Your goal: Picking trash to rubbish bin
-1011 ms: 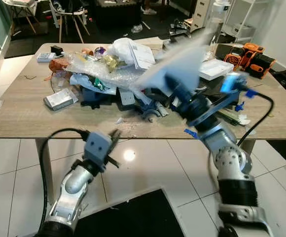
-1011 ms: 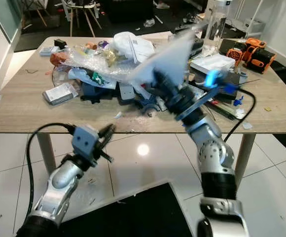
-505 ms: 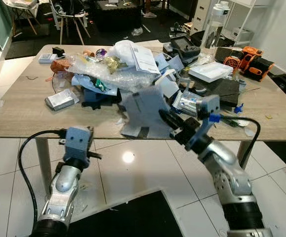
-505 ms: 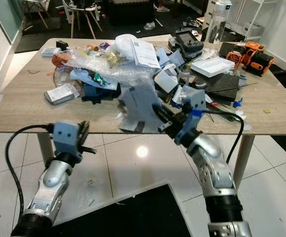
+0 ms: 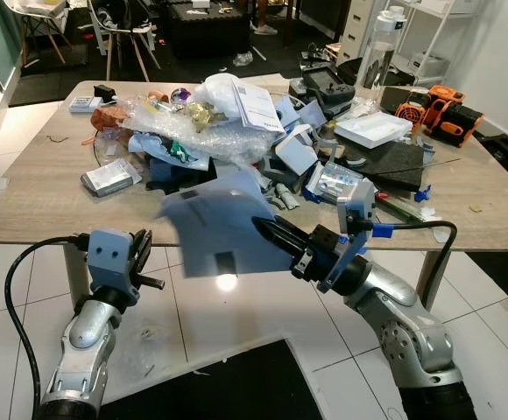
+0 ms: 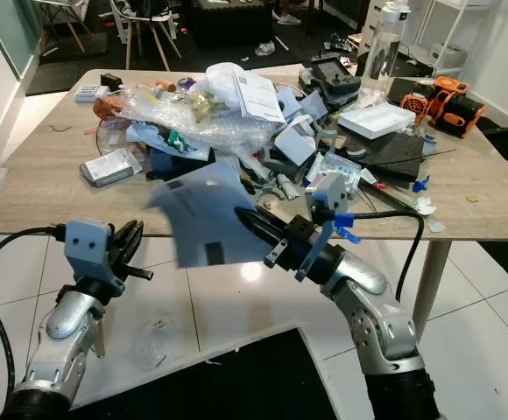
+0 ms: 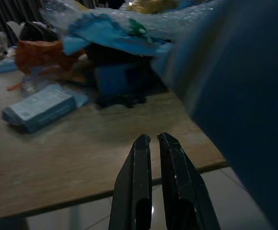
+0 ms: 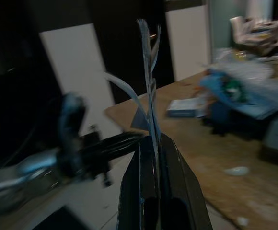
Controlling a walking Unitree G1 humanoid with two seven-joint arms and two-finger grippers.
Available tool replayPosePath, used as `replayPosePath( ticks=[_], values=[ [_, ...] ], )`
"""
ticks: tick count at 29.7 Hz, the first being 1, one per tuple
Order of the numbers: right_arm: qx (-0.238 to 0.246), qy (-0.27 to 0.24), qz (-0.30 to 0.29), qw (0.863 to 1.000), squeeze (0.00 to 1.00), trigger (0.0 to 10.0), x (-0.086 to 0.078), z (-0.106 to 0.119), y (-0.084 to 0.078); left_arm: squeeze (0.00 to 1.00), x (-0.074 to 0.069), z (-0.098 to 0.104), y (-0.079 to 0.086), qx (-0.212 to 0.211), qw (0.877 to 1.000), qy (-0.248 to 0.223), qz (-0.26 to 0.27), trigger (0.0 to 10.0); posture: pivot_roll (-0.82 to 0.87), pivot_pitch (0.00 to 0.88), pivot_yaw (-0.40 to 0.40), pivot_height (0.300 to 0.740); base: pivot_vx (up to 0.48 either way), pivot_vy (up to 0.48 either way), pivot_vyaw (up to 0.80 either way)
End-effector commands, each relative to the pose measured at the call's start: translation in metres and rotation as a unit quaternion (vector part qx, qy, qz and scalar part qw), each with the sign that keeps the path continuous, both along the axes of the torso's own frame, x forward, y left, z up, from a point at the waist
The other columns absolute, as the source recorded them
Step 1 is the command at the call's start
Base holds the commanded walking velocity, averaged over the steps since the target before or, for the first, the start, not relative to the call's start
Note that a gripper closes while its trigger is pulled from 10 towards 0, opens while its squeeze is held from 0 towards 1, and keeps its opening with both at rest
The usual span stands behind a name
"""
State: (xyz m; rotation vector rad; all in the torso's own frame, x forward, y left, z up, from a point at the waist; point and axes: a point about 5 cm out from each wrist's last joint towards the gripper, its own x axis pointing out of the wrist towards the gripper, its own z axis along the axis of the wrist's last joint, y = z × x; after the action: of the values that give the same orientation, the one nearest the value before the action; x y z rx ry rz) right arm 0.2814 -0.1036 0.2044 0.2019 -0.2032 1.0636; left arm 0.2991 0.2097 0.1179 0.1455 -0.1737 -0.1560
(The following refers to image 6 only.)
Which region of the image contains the orange brown wrapper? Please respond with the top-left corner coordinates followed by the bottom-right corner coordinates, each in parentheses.
top-left (92, 94), bottom-right (128, 123)

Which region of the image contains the white printed paper booklet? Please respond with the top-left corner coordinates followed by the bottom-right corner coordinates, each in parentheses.
top-left (232, 72), bottom-right (286, 124)

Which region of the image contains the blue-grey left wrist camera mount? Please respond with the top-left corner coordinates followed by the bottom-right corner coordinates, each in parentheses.
top-left (66, 219), bottom-right (116, 297)

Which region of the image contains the white flat box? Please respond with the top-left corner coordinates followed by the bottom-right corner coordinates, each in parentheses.
top-left (337, 103), bottom-right (417, 139)

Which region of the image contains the black floor mat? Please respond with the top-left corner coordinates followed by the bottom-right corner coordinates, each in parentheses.
top-left (66, 325), bottom-right (342, 420)

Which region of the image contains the black low cabinet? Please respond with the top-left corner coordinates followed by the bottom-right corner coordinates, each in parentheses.
top-left (188, 0), bottom-right (277, 47)

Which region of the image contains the grey-blue right wrist camera mount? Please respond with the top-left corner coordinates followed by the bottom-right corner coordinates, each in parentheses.
top-left (293, 171), bottom-right (353, 283)

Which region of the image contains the wooden leg chair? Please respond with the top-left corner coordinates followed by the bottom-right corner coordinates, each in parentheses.
top-left (109, 0), bottom-right (185, 71)

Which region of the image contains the white shelf unit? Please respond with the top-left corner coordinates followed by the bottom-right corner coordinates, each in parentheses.
top-left (363, 0), bottom-right (493, 76)

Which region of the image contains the orange and black power tool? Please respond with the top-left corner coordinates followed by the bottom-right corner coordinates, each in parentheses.
top-left (401, 77), bottom-right (488, 137)

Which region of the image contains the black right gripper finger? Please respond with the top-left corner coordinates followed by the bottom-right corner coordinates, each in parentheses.
top-left (234, 206), bottom-right (290, 246)

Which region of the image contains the white crumpled plastic bag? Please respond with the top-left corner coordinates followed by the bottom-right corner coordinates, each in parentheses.
top-left (201, 63), bottom-right (246, 98)

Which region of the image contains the small white open carton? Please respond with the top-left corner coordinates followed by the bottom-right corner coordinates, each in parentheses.
top-left (274, 114), bottom-right (318, 167)

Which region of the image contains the clear bubble wrap pile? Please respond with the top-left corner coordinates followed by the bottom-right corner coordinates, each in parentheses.
top-left (114, 80), bottom-right (277, 158)

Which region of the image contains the blue-grey plastic sheet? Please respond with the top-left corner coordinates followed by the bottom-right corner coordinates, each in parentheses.
top-left (149, 162), bottom-right (277, 268)

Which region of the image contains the silver grey packet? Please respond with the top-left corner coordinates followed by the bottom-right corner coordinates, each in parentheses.
top-left (81, 149), bottom-right (143, 187)

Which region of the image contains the black flat board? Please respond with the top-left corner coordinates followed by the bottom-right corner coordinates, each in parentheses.
top-left (342, 131), bottom-right (458, 181)

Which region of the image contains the light wooden table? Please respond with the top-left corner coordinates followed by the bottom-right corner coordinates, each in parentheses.
top-left (0, 68), bottom-right (508, 338)

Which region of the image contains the clear blister pack blue print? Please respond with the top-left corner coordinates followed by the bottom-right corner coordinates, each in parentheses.
top-left (315, 153), bottom-right (366, 189)

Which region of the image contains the black controller device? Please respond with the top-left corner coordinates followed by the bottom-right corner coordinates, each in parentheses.
top-left (302, 54), bottom-right (361, 102)

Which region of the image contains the clear plastic cylinder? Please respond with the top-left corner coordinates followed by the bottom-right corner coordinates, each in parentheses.
top-left (359, 4), bottom-right (413, 85)

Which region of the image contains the person leg white shoe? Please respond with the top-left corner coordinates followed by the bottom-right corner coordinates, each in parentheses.
top-left (275, 0), bottom-right (303, 26)

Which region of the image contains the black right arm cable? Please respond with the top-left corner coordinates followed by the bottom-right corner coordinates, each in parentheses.
top-left (346, 210), bottom-right (428, 303)

